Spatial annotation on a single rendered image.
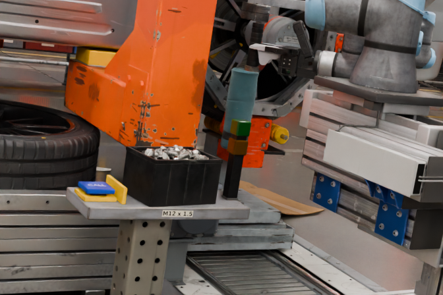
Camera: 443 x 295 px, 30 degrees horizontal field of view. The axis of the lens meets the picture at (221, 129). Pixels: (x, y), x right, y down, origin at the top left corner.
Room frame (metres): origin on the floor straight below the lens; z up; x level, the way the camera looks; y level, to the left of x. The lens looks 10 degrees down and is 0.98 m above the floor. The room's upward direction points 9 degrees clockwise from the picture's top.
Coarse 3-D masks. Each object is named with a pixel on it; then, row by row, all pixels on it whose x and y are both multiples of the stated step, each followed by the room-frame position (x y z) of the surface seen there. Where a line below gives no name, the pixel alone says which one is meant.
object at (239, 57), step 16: (240, 16) 2.82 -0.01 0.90; (288, 16) 2.92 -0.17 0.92; (304, 16) 3.00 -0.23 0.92; (224, 48) 2.80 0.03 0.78; (240, 48) 2.83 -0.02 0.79; (240, 64) 2.84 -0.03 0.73; (272, 64) 2.90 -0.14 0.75; (224, 80) 2.81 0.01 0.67; (272, 80) 3.01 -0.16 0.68; (288, 80) 2.94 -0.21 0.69; (256, 96) 2.88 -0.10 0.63; (272, 96) 2.89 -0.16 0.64
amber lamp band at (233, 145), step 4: (232, 140) 2.08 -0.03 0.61; (236, 140) 2.07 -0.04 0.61; (240, 140) 2.07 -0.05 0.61; (244, 140) 2.08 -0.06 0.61; (228, 144) 2.09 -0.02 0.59; (232, 144) 2.08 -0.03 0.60; (236, 144) 2.07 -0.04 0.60; (240, 144) 2.07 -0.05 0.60; (244, 144) 2.08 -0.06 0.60; (228, 148) 2.09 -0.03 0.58; (232, 148) 2.07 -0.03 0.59; (236, 148) 2.07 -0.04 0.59; (240, 148) 2.07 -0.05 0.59; (244, 148) 2.08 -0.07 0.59; (232, 152) 2.07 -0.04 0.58; (236, 152) 2.07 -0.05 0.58; (240, 152) 2.07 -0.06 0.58; (244, 152) 2.08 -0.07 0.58
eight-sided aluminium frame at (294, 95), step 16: (320, 32) 2.91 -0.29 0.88; (336, 32) 2.89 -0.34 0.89; (320, 48) 2.91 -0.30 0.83; (208, 80) 2.66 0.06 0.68; (304, 80) 2.89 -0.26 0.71; (224, 96) 2.70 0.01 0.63; (288, 96) 2.84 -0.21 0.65; (256, 112) 2.76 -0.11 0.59; (272, 112) 2.79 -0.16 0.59; (288, 112) 2.82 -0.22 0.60
